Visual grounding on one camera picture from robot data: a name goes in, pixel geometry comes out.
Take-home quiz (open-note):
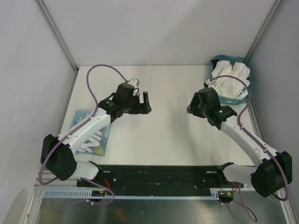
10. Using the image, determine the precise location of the white t shirt flower print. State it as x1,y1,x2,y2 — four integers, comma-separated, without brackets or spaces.
211,59,250,100

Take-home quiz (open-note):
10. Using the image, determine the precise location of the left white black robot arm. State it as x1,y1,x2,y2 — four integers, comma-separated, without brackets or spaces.
41,83,151,187

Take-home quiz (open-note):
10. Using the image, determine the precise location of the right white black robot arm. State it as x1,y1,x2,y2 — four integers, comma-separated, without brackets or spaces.
187,88,292,197

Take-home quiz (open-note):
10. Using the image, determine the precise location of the teal plastic bin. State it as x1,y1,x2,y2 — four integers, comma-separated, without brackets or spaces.
208,55,252,105

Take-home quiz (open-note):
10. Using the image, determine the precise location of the folded blue printed t shirt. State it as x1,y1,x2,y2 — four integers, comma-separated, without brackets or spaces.
70,110,112,156

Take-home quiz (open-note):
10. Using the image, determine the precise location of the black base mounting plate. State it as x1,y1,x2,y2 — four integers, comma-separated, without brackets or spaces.
76,164,243,190

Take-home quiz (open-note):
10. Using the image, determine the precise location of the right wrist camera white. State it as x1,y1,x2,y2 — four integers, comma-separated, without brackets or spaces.
204,79,215,88

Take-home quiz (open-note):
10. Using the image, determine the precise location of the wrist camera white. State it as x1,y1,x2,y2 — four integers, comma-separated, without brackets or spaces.
204,79,215,88
127,78,140,96

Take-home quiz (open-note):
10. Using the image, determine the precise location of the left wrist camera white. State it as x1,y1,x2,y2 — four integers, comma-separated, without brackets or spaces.
127,78,140,96

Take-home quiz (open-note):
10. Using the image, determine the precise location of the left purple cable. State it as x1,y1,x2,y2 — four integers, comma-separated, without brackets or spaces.
38,63,128,185

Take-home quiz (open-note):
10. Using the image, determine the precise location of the purple cable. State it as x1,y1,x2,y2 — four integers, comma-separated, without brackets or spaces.
38,63,128,185
209,75,290,202

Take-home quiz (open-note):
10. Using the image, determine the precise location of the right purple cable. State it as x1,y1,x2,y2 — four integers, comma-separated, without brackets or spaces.
209,75,290,202

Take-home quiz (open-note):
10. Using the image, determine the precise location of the grey slotted cable duct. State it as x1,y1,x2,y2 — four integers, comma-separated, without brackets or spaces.
42,188,220,200

